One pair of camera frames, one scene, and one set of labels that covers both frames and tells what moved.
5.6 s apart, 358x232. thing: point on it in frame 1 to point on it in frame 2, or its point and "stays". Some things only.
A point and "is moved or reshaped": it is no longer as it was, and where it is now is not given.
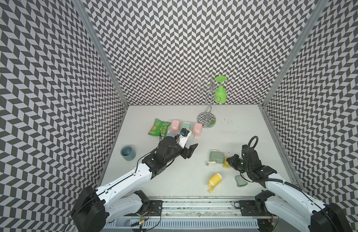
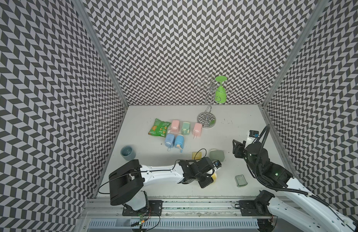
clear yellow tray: (225, 164) to (195, 155)
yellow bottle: (215, 179) is moved or reshaped
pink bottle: (197, 130) stays
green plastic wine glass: (220, 94) stays
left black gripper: (187, 152) to (208, 181)
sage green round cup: (216, 156) stays
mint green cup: (186, 125) stays
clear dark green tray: (240, 181) stays
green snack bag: (159, 126) stays
